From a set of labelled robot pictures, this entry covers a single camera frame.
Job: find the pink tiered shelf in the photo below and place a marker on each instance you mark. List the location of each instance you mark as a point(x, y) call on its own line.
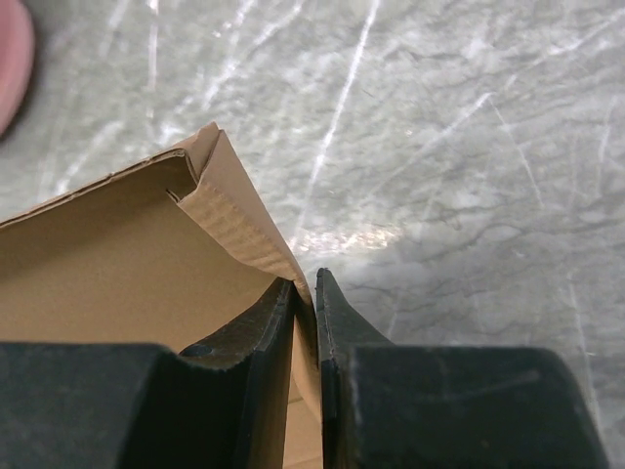
point(17, 50)

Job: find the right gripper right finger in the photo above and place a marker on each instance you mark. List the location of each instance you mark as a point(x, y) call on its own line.
point(339, 327)

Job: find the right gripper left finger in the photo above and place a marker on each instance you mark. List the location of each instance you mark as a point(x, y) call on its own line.
point(240, 337)

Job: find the brown cardboard box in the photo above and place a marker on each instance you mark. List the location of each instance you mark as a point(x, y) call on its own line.
point(103, 287)

